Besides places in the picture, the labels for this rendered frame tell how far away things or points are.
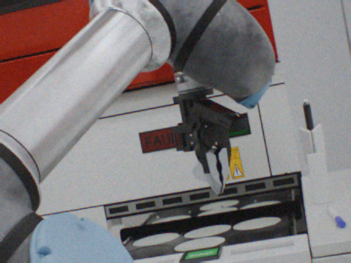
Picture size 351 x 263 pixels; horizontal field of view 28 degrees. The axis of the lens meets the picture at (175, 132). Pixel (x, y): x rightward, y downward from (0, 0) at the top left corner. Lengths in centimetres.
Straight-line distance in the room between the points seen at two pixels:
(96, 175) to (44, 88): 90
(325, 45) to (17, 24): 171
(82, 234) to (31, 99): 16
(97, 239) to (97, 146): 98
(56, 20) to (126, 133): 29
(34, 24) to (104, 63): 83
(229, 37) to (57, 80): 24
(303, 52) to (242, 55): 215
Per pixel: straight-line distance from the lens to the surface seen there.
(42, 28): 159
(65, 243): 61
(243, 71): 90
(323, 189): 121
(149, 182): 160
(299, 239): 101
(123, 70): 80
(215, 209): 157
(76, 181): 164
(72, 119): 73
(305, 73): 303
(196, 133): 139
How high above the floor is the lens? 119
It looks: 3 degrees down
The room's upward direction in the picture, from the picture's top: 11 degrees counter-clockwise
